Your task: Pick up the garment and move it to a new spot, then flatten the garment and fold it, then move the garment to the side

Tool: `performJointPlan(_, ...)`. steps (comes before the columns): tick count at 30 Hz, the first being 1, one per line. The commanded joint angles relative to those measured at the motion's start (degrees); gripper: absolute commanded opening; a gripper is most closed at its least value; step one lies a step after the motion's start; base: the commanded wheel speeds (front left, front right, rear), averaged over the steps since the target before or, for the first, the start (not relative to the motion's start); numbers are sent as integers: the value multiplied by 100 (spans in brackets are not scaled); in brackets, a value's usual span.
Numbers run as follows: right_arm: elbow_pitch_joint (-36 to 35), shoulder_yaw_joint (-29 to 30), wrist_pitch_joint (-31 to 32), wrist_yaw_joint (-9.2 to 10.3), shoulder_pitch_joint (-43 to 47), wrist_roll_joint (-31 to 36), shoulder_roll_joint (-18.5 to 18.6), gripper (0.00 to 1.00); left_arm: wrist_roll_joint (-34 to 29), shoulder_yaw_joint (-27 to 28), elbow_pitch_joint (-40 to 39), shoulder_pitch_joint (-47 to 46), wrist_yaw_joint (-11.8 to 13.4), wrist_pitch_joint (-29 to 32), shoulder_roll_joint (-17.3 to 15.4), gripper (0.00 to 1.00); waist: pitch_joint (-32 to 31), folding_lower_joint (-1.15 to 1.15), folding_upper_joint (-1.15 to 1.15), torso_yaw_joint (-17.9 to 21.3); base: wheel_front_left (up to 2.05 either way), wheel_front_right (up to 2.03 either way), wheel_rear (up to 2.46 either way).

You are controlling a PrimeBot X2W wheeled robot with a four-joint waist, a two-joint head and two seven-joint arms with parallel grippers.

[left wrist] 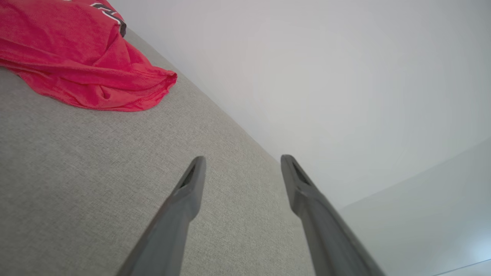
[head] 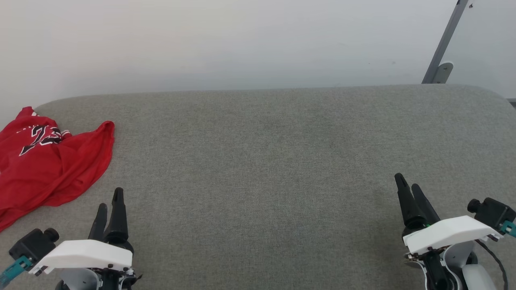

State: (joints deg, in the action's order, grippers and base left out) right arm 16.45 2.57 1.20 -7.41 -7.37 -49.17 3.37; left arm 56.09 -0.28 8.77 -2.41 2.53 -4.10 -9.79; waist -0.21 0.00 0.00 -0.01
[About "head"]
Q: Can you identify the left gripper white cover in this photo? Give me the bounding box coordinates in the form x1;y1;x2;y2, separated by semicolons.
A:
29;187;134;276

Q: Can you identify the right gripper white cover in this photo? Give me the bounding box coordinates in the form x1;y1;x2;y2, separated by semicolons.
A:
394;173;503;256

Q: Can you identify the teal left camera connector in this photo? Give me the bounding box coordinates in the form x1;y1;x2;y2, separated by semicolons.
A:
0;256;32;288

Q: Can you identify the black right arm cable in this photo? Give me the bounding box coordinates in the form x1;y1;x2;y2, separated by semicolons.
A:
476;240;507;290

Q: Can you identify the grey metal post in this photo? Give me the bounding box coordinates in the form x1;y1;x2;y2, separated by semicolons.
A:
422;0;470;84

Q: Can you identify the round grey post bracket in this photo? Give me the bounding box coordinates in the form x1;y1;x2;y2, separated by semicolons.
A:
435;62;454;84

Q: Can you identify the red and white jersey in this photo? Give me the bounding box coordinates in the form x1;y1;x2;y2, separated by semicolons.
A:
0;106;115;233

